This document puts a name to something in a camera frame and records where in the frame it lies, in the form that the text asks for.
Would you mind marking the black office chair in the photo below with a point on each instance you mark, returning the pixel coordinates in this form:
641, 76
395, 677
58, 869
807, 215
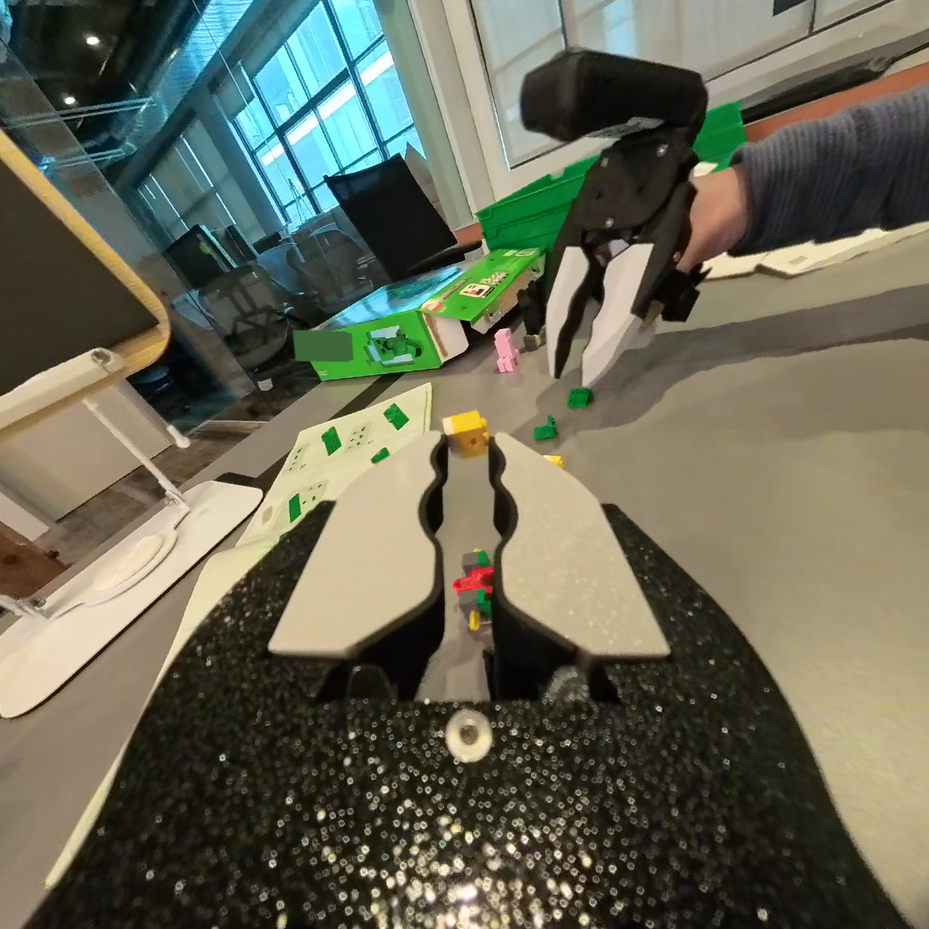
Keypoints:
392, 218

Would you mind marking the white framed window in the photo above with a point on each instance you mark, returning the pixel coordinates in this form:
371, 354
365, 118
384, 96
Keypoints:
726, 43

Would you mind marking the green plastic crate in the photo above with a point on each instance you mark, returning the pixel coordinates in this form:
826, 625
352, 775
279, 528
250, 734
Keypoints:
537, 210

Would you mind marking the person's right forearm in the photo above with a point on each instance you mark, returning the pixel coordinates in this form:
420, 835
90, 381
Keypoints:
834, 174

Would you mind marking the wooden white book stand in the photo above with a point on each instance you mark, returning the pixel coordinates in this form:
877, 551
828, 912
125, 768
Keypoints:
94, 573

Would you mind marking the green toy brick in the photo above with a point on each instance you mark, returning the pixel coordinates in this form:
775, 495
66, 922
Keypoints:
580, 398
546, 430

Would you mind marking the red green brick assembly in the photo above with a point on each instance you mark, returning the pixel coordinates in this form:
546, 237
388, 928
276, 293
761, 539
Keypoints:
475, 584

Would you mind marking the pink brick pig figure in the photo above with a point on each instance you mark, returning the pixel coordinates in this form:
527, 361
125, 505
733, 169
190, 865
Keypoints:
506, 352

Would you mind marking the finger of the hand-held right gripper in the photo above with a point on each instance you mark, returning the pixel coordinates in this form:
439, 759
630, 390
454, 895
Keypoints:
624, 305
570, 290

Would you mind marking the yellow tan toy brick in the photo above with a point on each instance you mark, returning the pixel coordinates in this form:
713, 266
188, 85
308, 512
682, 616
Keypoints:
464, 432

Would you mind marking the green toy brick box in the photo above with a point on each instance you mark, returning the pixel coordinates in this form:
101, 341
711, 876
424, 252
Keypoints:
392, 334

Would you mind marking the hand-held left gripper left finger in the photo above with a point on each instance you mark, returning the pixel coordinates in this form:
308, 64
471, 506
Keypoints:
370, 559

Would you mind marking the black framed window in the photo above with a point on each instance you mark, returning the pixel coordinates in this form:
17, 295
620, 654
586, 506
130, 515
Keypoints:
319, 116

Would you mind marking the black brick build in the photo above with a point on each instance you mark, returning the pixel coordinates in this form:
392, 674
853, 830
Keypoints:
533, 339

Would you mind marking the white flat cartons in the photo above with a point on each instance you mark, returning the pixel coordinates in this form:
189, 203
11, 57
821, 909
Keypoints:
820, 254

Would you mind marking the row of grey office chairs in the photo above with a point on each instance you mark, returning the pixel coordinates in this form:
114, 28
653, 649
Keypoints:
247, 290

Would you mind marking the grey desk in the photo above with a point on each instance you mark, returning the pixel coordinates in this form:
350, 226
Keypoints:
762, 472

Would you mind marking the green instruction booklet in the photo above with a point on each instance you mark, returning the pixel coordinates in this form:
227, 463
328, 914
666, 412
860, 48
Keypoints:
348, 443

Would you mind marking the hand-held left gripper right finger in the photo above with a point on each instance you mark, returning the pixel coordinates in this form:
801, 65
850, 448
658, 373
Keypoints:
573, 566

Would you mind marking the person's right hand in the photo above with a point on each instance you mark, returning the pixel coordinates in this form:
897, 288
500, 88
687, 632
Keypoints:
715, 218

